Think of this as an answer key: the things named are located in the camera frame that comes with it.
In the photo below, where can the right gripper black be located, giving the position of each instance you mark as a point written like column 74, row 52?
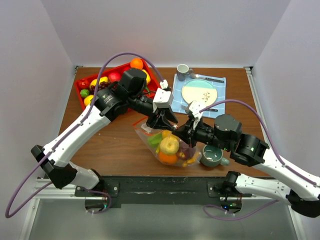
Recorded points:
column 187, row 131

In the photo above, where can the green lime toy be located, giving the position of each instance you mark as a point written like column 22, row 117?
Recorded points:
column 84, row 93

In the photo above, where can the orange yellow mango toy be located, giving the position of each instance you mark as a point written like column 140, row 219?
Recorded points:
column 167, row 133

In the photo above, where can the orange fruit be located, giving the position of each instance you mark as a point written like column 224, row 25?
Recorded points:
column 137, row 63

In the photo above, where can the blue cream plate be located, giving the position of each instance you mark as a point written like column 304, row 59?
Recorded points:
column 199, row 90

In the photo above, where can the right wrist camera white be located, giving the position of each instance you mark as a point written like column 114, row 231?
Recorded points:
column 193, row 109

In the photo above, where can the orange pretzel snack toy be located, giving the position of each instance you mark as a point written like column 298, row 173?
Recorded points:
column 194, row 159

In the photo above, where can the yellow lemon toy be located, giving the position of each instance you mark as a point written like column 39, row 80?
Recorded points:
column 169, row 146

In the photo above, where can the clear zip top bag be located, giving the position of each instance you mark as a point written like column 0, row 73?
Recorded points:
column 143, row 131

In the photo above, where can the yellow pepper toy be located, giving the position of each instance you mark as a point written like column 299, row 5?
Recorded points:
column 148, row 78

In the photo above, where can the orange tangerine toy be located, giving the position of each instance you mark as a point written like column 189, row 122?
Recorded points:
column 167, row 159

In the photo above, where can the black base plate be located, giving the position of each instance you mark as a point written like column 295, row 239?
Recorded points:
column 163, row 190

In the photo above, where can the blue checked cloth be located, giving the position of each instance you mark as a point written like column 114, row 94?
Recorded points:
column 177, row 91

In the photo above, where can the green bell pepper toy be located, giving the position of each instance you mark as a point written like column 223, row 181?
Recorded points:
column 154, row 140

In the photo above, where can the green ceramic mug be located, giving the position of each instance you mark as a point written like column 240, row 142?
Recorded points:
column 213, row 156

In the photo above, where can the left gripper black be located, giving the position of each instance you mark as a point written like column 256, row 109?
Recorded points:
column 162, row 121

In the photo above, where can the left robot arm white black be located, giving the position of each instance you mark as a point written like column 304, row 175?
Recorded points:
column 115, row 100

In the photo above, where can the dark red plum toy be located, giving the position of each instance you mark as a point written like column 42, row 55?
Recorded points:
column 185, row 153

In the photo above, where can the metal spoon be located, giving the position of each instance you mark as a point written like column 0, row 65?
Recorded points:
column 197, row 76

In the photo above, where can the purple grapes bunch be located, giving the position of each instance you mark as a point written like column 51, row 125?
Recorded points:
column 101, row 86

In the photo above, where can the red plastic tray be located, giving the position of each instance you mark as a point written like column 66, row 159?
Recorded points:
column 149, row 89

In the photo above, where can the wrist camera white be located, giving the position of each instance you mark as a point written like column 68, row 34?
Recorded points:
column 163, row 96
column 193, row 109

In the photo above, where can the grey white cup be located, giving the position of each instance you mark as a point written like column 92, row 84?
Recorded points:
column 183, row 71

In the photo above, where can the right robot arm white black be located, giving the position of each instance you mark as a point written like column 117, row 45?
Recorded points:
column 291, row 185

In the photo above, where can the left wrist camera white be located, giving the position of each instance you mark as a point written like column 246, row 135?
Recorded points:
column 163, row 96

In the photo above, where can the yellow round fruit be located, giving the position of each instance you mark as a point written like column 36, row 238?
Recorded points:
column 87, row 100

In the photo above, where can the aluminium frame rail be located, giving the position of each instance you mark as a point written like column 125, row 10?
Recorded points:
column 51, row 192

